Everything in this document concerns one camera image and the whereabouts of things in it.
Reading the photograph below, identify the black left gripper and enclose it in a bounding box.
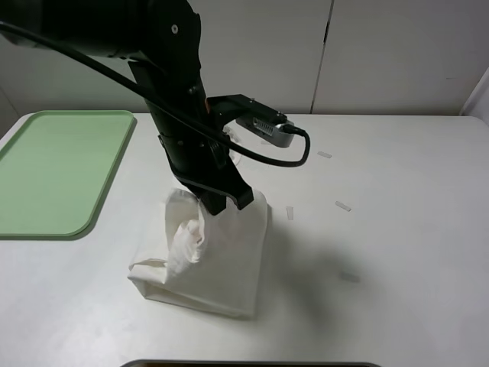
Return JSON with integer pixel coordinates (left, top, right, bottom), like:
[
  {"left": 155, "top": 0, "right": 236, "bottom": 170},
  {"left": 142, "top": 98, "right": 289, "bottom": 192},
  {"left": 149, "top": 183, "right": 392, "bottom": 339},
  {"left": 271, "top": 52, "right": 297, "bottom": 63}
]
[{"left": 158, "top": 112, "right": 254, "bottom": 215}]

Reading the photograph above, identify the white short sleeve shirt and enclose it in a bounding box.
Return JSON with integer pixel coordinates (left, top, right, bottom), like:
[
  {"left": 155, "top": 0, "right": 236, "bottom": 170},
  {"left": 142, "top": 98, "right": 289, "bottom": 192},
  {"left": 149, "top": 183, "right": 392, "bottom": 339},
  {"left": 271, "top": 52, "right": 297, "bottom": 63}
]
[{"left": 128, "top": 187, "right": 268, "bottom": 318}]

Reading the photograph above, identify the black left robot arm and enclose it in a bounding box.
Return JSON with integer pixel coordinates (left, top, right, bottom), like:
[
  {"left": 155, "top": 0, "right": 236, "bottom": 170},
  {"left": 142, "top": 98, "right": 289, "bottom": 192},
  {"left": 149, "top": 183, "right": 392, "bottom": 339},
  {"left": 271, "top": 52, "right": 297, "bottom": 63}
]
[{"left": 1, "top": 1, "right": 254, "bottom": 215}]

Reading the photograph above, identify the green plastic tray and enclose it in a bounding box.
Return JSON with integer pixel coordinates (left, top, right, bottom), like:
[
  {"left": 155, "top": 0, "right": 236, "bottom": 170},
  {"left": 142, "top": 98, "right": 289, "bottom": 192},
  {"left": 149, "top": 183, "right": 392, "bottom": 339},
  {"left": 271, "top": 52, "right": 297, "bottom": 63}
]
[{"left": 1, "top": 111, "right": 135, "bottom": 239}]

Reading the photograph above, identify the clear tape strip centre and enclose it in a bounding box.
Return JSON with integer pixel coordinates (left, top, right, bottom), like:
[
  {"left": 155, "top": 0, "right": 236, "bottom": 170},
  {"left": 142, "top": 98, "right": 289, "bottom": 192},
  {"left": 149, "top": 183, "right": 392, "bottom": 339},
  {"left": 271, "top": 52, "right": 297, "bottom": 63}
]
[{"left": 286, "top": 206, "right": 294, "bottom": 221}]

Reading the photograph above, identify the clear tape strip upper right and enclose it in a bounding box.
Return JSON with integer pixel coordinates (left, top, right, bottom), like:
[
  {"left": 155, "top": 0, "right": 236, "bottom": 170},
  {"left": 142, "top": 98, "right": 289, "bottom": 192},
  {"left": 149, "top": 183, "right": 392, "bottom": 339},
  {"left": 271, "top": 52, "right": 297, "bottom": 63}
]
[{"left": 317, "top": 151, "right": 332, "bottom": 159}]

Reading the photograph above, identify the clear tape strip lower right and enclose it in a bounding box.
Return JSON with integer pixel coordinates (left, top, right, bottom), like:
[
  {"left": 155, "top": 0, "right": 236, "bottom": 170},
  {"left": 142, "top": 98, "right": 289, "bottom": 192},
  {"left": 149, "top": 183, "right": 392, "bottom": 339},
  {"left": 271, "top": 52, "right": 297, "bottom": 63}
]
[{"left": 339, "top": 271, "right": 361, "bottom": 283}]

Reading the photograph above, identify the black left camera cable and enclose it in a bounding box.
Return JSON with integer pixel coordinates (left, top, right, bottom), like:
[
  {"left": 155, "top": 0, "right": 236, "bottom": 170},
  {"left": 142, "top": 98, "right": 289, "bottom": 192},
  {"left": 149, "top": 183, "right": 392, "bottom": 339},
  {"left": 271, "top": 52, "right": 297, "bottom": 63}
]
[{"left": 0, "top": 21, "right": 311, "bottom": 168}]

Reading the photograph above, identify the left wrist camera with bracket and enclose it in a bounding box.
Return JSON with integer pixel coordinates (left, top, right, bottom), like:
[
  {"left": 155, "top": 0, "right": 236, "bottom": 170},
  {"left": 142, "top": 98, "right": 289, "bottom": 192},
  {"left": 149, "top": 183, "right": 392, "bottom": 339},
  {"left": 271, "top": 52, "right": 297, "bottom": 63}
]
[{"left": 207, "top": 94, "right": 293, "bottom": 148}]

